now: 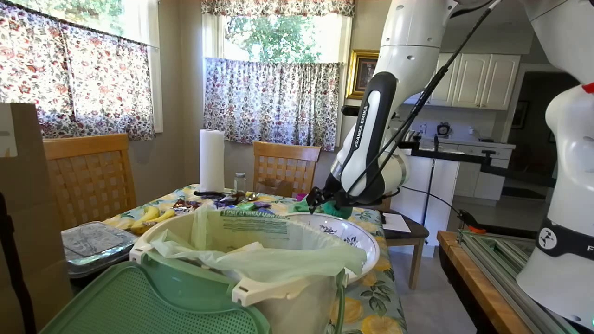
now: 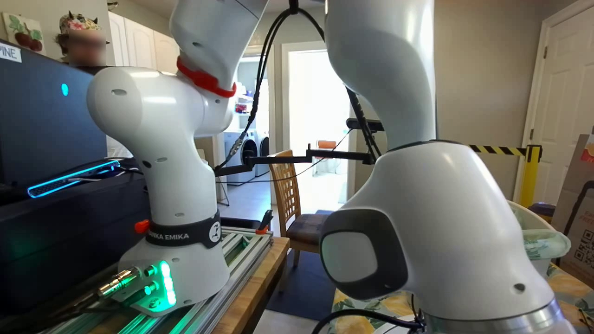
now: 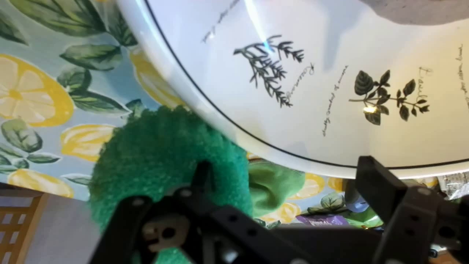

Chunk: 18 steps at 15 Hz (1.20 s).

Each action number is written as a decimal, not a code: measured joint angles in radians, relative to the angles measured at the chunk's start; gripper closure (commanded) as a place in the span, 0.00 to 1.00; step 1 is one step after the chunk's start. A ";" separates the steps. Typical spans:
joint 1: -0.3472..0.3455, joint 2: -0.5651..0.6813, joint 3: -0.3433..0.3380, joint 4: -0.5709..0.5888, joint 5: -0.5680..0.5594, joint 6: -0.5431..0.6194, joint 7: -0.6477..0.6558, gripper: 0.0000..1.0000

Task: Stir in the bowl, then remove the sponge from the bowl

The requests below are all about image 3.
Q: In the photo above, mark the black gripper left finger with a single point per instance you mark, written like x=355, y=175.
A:
x=202, y=181

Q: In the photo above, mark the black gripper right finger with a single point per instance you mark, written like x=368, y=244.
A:
x=385, y=189

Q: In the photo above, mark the green smiley face sponge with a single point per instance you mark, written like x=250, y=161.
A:
x=155, y=156

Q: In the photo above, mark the white bowl with leaf print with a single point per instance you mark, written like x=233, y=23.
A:
x=316, y=74

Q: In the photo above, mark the lemon print tablecloth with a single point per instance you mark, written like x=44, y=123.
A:
x=58, y=98

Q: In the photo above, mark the wooden chair with dark cushion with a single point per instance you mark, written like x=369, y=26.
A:
x=16, y=225

